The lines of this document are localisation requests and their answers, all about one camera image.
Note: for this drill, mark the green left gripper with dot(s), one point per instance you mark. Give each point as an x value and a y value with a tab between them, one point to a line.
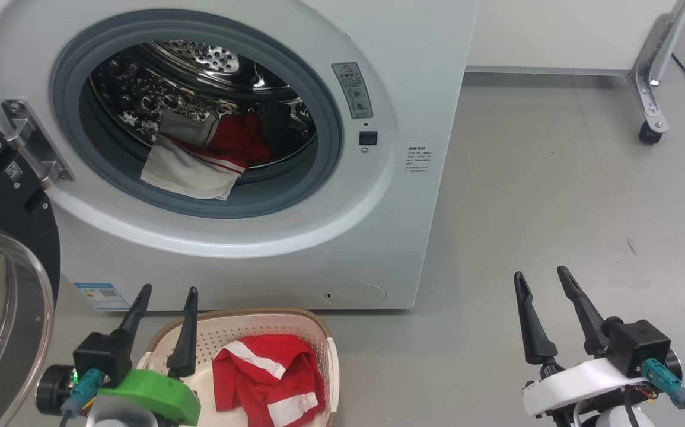
152	391

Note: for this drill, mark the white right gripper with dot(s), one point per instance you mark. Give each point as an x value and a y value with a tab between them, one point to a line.
579	382

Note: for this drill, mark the red garment with white stripes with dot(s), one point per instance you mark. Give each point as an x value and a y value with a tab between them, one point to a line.
265	379

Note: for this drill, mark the white and red garment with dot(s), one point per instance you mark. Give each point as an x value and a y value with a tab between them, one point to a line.
188	172

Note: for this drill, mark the cream perforated laundry basket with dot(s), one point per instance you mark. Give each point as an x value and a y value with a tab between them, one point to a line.
241	326

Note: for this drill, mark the grey rubber door gasket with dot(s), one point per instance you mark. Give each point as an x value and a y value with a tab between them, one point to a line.
259	201

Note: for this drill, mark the white front-load washing machine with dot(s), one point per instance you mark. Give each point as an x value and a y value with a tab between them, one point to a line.
348	237

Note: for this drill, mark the silver door hinge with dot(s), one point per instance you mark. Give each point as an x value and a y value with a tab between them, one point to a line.
34	145

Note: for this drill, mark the steel perforated washer drum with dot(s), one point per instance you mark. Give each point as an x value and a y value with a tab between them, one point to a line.
200	59

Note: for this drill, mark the black square door latch socket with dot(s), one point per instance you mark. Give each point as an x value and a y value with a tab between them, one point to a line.
368	138

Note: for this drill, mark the blue energy label sticker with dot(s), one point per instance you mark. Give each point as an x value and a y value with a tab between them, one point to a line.
102	296

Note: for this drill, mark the round white filter cover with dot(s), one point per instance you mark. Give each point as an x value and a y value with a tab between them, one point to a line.
357	294

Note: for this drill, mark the small printed text sticker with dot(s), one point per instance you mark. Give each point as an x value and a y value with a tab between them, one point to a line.
417	159

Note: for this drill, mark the white partition panel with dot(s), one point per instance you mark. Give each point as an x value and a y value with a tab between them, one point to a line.
556	35

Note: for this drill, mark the grey warning sticker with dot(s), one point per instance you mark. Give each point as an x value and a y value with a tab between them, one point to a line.
352	89

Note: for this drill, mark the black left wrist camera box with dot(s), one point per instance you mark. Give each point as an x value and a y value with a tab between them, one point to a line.
102	356

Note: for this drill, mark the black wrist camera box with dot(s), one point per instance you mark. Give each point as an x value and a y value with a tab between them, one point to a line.
639	347
102	356

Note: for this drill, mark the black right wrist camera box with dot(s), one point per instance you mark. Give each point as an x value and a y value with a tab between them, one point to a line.
639	347

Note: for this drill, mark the silver metal frame leg caster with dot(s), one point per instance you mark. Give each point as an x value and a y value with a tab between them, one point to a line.
650	89

